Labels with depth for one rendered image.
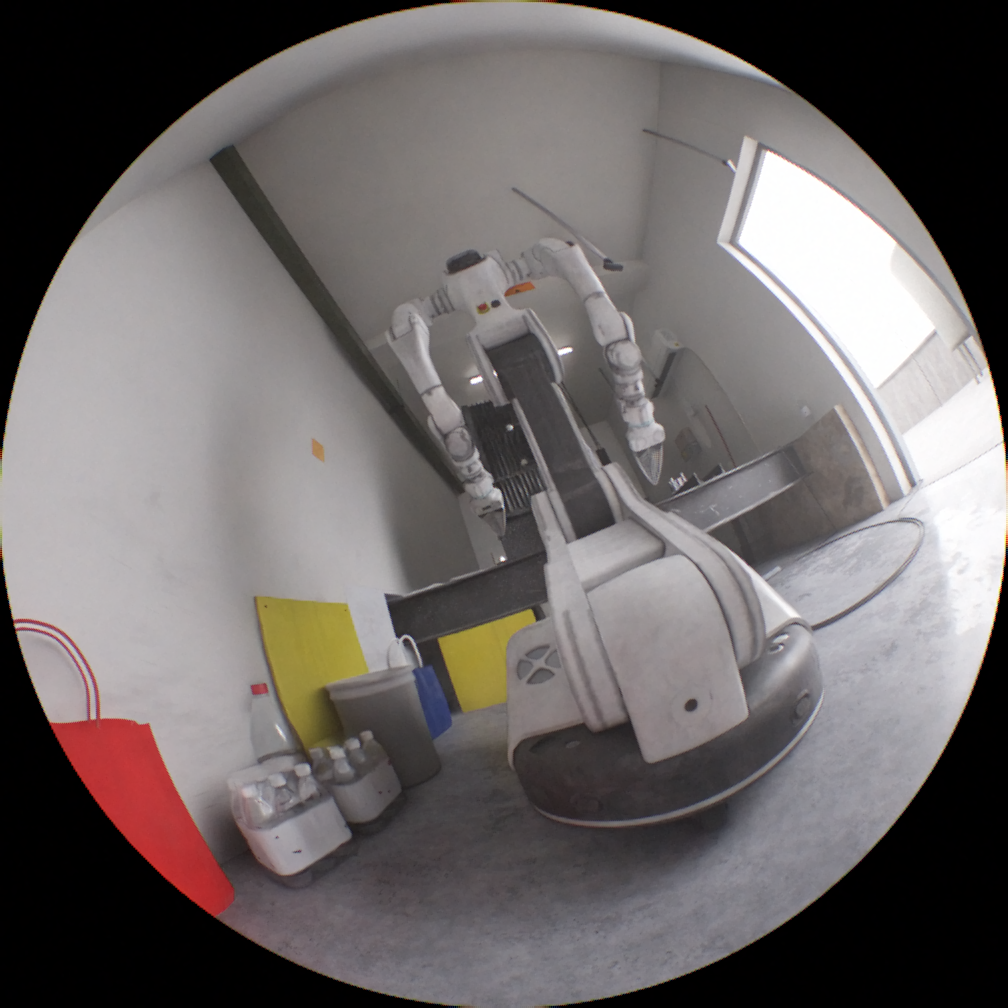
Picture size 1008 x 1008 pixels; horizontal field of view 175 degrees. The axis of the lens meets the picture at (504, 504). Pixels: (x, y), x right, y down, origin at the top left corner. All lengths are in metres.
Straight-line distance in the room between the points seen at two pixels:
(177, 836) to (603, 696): 0.67
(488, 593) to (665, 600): 1.38
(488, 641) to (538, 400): 1.17
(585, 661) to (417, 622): 1.50
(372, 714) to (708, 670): 0.80
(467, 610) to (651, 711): 1.42
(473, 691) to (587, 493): 1.23
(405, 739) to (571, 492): 0.78
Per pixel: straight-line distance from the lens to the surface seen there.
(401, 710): 0.97
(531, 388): 0.81
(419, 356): 0.86
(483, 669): 1.65
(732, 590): 0.40
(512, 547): 1.68
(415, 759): 1.01
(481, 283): 1.11
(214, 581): 0.97
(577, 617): 0.39
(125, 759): 0.65
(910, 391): 9.07
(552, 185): 2.85
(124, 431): 0.98
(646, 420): 0.84
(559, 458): 0.77
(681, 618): 0.37
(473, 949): 0.52
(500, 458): 1.81
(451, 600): 1.74
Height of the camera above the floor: 0.40
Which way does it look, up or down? 19 degrees up
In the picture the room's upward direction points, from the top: 20 degrees counter-clockwise
